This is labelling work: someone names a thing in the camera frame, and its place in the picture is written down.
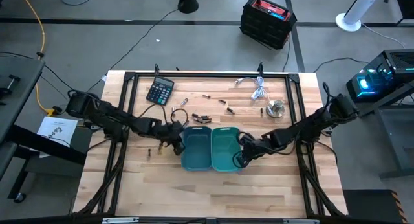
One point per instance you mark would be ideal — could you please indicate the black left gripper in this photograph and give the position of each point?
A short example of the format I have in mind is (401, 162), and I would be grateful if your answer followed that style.
(169, 130)

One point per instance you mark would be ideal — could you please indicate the black lit computer case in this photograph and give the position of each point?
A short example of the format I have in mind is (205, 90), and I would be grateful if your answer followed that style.
(378, 75)

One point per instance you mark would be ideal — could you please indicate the black aluminium rig frame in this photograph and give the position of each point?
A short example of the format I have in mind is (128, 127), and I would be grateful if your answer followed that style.
(210, 75)

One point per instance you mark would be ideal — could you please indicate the black hazard-striped box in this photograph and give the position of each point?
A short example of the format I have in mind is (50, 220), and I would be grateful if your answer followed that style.
(372, 204)

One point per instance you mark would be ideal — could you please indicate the black frame clamp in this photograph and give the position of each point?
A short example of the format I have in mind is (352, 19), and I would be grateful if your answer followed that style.
(260, 68)
(156, 68)

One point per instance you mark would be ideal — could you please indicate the black cone stand base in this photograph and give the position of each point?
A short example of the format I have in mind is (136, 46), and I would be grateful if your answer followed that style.
(187, 4)

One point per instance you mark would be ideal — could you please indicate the small silver battery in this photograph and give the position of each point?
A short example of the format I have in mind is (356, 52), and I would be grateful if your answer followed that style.
(184, 101)

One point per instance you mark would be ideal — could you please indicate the grey side table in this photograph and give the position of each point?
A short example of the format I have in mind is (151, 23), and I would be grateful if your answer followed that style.
(16, 88)

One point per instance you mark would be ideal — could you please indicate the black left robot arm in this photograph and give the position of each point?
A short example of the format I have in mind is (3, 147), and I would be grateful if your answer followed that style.
(106, 114)

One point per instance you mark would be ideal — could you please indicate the white printed paper sheet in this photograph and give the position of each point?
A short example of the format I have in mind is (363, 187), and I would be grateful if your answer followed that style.
(58, 128)

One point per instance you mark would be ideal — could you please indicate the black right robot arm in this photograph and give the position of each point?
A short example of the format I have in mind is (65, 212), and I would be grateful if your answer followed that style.
(307, 125)

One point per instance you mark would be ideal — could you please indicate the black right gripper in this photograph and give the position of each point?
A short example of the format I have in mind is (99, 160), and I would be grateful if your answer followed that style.
(255, 144)

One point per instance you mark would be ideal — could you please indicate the white tower fan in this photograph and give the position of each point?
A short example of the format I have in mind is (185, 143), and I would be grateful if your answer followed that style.
(355, 10)

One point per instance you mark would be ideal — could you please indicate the green plastic bin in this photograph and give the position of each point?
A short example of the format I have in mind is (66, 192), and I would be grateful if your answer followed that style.
(225, 149)

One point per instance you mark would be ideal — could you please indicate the black and red toolbox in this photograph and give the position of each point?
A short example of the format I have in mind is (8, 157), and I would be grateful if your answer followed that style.
(266, 21)

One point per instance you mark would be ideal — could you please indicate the dark grey plastic bin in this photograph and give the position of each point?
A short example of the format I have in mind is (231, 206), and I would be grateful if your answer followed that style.
(196, 149)

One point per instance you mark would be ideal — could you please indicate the black desk calculator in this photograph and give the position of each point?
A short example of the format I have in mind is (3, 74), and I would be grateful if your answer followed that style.
(160, 90)

